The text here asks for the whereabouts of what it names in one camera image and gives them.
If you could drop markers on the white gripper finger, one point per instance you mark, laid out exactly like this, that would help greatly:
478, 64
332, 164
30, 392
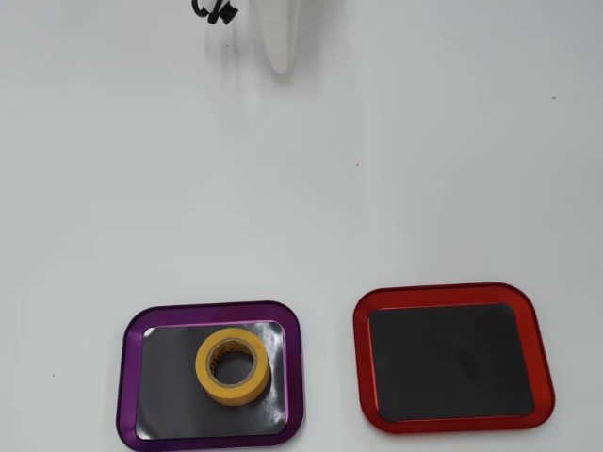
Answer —
282, 33

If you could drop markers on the yellow masking tape roll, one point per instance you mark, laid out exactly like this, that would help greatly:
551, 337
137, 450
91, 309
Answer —
235, 393

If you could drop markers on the purple metal tray dish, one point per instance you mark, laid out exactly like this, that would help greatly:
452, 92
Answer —
212, 313

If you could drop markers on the red metal tray dish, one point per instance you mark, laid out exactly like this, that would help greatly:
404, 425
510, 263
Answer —
452, 294

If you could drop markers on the small black camera module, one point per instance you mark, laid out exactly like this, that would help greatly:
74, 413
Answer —
225, 13

